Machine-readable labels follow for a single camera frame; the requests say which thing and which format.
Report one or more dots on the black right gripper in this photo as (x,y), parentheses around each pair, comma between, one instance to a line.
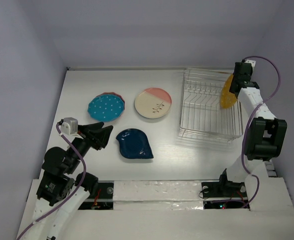
(236,81)

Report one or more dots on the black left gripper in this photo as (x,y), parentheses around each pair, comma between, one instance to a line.
(104,132)

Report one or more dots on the blue polka dot plate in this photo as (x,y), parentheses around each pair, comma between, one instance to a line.
(91,108)

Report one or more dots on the yellow polka dot plate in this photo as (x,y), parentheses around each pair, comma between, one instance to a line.
(227,99)

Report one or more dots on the dark blue leaf plate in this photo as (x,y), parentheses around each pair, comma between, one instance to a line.
(134,144)

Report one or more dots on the pink polka dot plate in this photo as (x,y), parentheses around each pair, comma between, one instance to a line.
(111,106)

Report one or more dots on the pink and cream plate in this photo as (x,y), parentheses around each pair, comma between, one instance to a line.
(153,103)

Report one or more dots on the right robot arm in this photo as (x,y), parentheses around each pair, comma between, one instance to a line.
(264,133)

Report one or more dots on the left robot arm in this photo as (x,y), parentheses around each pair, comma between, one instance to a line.
(66,183)

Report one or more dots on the silver foil strip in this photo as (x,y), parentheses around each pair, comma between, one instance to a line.
(157,195)

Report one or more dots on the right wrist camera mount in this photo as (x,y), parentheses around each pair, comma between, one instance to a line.
(250,61)

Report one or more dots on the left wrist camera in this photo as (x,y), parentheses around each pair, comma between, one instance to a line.
(68,126)

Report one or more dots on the wire dish rack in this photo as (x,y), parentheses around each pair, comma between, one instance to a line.
(201,114)

